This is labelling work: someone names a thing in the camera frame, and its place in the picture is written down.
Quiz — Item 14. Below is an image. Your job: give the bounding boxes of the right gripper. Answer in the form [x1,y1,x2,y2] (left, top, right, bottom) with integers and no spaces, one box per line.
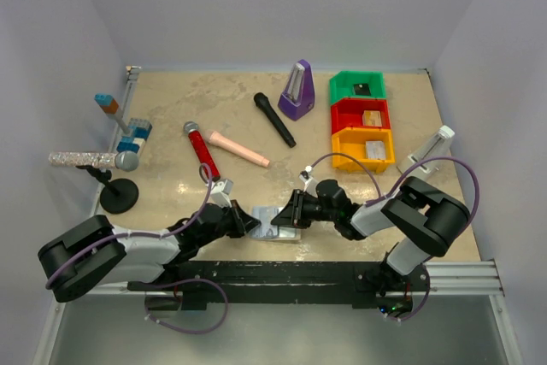
[271,188,338,229]

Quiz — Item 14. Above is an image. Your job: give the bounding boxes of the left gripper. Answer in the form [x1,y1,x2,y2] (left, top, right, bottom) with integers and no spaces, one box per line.
[197,199,261,248]

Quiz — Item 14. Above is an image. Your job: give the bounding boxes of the blue credit cards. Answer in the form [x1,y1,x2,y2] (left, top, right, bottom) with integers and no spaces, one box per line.
[250,206,298,241]

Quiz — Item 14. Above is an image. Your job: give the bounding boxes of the beige leather card holder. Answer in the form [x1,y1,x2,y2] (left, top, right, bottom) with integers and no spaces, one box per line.
[247,205,303,245]

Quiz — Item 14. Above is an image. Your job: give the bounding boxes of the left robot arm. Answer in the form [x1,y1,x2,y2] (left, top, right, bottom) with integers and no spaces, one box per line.
[38,200,261,303]

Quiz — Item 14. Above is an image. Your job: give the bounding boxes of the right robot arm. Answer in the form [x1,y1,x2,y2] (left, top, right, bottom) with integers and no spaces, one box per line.
[271,176,471,292]

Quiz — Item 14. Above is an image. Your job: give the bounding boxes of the card stack in yellow bin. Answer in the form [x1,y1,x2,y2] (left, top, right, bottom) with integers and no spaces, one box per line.
[365,140,386,161]

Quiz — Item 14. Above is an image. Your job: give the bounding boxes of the red glitter microphone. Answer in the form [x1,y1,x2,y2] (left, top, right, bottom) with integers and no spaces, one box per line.
[183,121,221,182]

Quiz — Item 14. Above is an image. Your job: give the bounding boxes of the pink microphone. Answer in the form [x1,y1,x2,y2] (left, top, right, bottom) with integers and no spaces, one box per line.
[203,130,270,168]

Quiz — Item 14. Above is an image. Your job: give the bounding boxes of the yellow storage bin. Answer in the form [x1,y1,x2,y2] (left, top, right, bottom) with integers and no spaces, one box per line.
[331,127,396,174]

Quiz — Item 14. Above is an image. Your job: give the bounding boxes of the red storage bin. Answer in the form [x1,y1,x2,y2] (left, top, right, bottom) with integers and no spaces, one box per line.
[330,97,391,134]

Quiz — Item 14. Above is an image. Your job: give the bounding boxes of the purple metronome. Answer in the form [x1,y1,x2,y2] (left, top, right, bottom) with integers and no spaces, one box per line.
[278,59,315,121]

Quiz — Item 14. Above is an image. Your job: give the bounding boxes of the wooden block in red bin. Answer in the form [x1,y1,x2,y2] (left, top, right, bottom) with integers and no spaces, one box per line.
[362,110,383,128]

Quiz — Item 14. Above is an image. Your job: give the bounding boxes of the black microphone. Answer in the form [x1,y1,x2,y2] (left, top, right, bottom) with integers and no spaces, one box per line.
[253,92,297,148]

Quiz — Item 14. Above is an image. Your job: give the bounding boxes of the black microphone stand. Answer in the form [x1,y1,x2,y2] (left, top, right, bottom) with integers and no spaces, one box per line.
[77,166,139,215]

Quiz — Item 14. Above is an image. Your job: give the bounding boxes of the silver glitter microphone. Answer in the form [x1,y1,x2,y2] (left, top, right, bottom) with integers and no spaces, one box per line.
[48,151,139,172]

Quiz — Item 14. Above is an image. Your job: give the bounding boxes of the green storage bin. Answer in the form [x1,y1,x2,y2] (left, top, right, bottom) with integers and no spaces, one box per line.
[329,71,386,105]

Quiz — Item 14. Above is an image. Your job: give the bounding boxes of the black item in green bin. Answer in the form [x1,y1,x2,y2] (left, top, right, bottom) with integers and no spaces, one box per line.
[353,83,371,97]

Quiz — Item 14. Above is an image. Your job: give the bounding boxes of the blue toy brick tower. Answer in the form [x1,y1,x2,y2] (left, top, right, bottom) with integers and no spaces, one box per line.
[94,93,153,157]

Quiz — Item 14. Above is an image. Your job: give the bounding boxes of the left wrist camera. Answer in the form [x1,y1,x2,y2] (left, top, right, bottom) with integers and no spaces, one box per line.
[210,179,233,208]

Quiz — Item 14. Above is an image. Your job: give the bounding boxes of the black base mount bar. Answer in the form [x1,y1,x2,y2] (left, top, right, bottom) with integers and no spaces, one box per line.
[128,261,430,310]

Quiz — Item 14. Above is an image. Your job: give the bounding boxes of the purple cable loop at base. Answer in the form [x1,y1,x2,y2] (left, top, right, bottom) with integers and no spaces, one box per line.
[144,277,233,335]

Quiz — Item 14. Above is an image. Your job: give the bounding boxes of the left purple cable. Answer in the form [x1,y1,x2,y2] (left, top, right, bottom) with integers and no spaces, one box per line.
[44,162,215,290]

